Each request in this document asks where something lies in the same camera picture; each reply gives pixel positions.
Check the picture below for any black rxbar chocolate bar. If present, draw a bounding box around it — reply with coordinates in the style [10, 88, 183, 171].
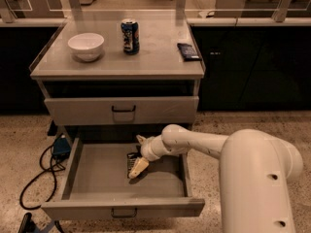
[127, 152, 141, 172]

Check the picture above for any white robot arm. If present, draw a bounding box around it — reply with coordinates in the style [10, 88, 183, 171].
[128, 124, 303, 233]

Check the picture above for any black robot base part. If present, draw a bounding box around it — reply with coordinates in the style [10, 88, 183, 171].
[17, 213, 65, 233]

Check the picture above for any closed grey upper drawer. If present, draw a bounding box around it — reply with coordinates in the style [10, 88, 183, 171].
[45, 96, 198, 125]

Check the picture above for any open grey lower drawer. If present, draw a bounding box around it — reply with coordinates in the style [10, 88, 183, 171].
[42, 138, 205, 220]

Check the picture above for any grey drawer cabinet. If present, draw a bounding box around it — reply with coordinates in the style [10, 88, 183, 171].
[31, 10, 205, 142]

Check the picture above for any blue power box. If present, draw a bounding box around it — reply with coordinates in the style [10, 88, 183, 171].
[52, 137, 71, 158]

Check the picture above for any dark blue snack packet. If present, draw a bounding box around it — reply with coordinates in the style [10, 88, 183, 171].
[177, 43, 201, 61]

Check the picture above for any white ceramic bowl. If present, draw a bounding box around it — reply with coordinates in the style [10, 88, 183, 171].
[67, 33, 104, 62]

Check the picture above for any blue soda can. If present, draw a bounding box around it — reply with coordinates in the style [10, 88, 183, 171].
[121, 18, 140, 54]

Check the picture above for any clear glass partition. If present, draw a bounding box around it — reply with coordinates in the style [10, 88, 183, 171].
[1, 0, 311, 24]

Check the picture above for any black floor cable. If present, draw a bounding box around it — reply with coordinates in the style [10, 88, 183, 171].
[18, 144, 67, 211]

